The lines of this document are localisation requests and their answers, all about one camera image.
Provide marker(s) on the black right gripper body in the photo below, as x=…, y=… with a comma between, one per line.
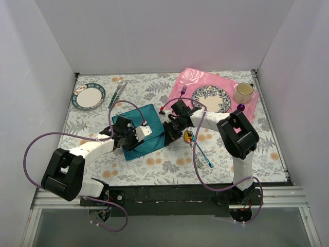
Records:
x=169, y=133

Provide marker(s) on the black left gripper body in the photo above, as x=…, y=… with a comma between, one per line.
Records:
x=130, y=143

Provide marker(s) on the teal cloth napkin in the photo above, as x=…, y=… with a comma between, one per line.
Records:
x=152, y=135

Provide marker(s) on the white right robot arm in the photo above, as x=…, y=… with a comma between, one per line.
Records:
x=239, y=138

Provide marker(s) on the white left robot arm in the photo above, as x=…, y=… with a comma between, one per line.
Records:
x=64, y=175

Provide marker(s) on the iridescent gold spoon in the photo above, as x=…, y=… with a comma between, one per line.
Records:
x=189, y=139

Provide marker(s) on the purple metallic fork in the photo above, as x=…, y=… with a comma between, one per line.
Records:
x=183, y=91

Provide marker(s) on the blue floral white plate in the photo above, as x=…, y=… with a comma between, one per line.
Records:
x=214, y=98

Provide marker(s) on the pink floral placemat cloth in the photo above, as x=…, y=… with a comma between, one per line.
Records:
x=194, y=79

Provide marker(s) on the iridescent blue fork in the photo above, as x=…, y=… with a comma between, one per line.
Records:
x=202, y=152

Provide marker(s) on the green rimmed white plate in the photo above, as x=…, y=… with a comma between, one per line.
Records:
x=88, y=96

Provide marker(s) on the purple metallic spoon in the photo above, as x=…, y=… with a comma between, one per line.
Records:
x=241, y=107

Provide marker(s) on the cream ceramic mug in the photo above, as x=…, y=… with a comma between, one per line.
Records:
x=244, y=93

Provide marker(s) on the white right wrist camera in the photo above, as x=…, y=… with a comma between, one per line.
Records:
x=164, y=115

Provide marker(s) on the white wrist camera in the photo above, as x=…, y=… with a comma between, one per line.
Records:
x=142, y=132
x=164, y=115

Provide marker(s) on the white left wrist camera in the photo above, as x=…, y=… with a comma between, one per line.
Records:
x=142, y=132

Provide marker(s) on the green handled knife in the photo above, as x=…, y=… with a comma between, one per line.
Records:
x=120, y=92

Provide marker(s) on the green handled fork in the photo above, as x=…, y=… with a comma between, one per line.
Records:
x=119, y=86

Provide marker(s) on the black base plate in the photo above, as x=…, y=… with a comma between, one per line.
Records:
x=179, y=200

